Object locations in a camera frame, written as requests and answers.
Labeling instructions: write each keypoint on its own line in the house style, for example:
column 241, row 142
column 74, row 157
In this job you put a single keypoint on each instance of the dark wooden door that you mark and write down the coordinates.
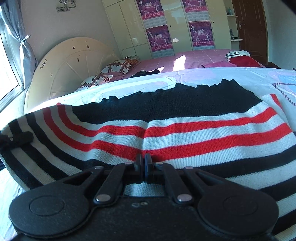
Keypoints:
column 252, row 28

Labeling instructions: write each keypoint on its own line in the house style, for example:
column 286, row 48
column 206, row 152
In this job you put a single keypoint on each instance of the wall lamp sconce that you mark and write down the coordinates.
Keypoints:
column 66, row 5

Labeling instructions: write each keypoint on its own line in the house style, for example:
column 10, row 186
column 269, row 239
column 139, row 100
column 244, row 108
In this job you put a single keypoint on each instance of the pink bed cover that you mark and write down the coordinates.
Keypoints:
column 181, row 61

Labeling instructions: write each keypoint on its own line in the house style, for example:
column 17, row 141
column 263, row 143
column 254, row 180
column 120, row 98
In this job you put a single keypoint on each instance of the patterned pillow near headboard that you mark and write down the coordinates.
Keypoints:
column 94, row 81

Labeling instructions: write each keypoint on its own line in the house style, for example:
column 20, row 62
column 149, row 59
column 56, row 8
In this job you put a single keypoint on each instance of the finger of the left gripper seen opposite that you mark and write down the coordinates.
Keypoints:
column 9, row 143

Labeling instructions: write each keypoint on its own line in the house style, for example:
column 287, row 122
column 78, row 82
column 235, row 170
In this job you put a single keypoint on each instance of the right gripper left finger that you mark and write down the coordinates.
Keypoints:
column 104, row 186

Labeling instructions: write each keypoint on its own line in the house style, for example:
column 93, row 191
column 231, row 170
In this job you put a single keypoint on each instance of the black clothes pile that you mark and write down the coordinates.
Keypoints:
column 145, row 73

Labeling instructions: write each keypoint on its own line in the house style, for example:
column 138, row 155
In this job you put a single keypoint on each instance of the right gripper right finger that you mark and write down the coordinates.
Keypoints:
column 183, row 186

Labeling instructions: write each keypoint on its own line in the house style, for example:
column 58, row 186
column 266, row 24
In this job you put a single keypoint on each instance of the cream round headboard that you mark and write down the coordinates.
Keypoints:
column 64, row 67

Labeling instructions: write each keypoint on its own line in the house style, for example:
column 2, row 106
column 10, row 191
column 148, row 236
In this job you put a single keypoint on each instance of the grey blue curtain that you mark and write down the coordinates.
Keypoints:
column 16, row 45

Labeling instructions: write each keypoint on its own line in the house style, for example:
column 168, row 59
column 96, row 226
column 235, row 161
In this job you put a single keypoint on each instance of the red folded garment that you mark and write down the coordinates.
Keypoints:
column 244, row 61

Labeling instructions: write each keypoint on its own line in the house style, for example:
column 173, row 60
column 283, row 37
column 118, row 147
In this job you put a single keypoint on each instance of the light blue patterned bedsheet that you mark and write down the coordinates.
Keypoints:
column 260, row 81

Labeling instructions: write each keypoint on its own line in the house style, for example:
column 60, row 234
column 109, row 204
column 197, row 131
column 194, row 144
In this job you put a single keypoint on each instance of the window with metal frame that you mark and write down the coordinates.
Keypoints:
column 11, row 85

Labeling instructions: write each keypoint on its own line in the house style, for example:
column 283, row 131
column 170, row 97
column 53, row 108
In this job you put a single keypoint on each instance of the cream wardrobe with posters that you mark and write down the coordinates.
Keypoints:
column 154, row 29

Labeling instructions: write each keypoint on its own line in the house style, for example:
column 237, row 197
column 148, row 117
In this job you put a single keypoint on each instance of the striped knit sweater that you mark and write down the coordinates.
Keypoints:
column 223, row 129

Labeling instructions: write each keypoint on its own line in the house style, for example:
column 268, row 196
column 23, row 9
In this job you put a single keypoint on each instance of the magenta folded garment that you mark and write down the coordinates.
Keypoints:
column 219, row 64

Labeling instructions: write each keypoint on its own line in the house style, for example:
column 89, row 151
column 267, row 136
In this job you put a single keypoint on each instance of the black white striped garment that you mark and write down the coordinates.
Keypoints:
column 234, row 54

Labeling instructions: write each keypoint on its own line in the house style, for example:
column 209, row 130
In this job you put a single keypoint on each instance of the patterned pillow far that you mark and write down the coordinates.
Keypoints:
column 121, row 66

